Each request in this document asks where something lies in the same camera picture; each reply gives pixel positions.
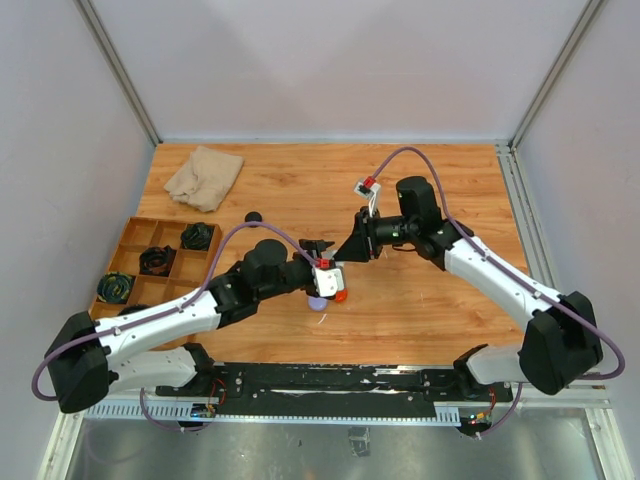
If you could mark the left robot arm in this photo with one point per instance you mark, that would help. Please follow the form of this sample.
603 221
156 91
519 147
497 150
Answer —
83 358

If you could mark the wooden compartment tray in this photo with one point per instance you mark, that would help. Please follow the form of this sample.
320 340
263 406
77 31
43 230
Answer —
156 261

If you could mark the beige folded cloth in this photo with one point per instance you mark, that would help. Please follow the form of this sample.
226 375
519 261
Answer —
205 179

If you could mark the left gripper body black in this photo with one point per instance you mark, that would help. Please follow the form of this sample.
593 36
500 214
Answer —
301 272

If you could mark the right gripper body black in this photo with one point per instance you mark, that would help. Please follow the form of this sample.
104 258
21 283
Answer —
388 230

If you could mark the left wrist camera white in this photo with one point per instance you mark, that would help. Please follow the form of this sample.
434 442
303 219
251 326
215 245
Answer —
328 278

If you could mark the purple round charging case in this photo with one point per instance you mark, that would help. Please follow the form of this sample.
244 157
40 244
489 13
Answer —
317 304

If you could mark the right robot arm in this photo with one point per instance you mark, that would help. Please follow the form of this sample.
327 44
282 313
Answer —
559 344

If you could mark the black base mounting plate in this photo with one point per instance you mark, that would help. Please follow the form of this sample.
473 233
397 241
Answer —
321 391

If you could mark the orange round charging case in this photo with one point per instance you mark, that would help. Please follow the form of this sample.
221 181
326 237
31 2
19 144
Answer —
340 296

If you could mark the black round charging case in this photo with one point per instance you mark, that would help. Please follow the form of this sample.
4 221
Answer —
253 216

